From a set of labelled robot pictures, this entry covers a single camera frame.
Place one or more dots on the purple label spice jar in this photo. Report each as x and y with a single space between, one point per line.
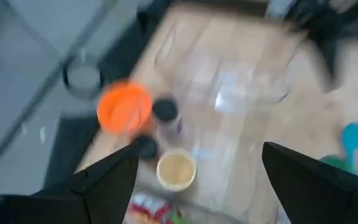
165 109

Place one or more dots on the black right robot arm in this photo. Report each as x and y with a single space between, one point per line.
331 28

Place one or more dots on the red Maruchan ramen packet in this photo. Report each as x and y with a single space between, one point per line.
148 211

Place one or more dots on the green oregano jar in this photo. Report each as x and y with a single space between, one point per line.
334 161

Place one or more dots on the tan lid jar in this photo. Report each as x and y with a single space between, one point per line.
176 169

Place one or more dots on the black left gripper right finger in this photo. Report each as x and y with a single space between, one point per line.
315 196

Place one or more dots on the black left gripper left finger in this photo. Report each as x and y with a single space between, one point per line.
110 186

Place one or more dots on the teal plastic spoon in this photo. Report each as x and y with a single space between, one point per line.
351 138

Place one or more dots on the brown spice jar black lid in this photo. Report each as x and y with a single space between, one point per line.
147 147

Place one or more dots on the orange plastic bowl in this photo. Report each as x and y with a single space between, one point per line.
124 109

